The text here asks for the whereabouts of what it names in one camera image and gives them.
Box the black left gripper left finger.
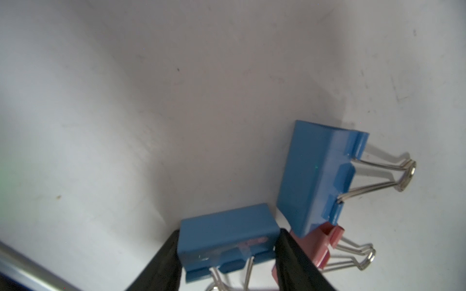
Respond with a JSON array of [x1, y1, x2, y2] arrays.
[[127, 229, 182, 291]]

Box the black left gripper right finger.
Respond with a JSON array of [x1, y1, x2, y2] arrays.
[[275, 229, 335, 291]]

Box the blue binder clip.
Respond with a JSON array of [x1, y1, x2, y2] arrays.
[[277, 120, 416, 238], [177, 204, 280, 291]]

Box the pink binder clip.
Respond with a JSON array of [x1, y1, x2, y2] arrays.
[[272, 223, 376, 284]]

